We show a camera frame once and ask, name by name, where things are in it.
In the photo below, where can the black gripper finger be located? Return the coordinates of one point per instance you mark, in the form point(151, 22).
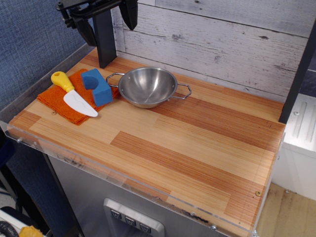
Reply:
point(86, 31)
point(129, 13)

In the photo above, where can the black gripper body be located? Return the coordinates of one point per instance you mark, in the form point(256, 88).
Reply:
point(85, 9)

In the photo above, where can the yellow handled toy knife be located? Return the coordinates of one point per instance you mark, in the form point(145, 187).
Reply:
point(72, 98)

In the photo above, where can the blue foam block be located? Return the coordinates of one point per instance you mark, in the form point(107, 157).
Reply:
point(101, 91)

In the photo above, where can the steel cabinet control panel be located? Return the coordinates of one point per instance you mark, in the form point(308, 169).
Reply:
point(133, 219)

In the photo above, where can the yellow object bottom left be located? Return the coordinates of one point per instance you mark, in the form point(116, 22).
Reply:
point(30, 231)

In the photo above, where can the white side cabinet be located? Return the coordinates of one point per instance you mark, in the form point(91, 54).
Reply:
point(295, 167)

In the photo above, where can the black left support post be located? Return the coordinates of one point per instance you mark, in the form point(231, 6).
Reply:
point(104, 34)

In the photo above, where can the black support post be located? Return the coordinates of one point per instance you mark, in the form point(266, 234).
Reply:
point(299, 77)
point(104, 34)

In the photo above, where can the steel bowl with handles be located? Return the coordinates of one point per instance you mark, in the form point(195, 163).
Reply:
point(148, 87)

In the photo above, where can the black right support post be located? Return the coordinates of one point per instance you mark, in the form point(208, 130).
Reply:
point(299, 77)

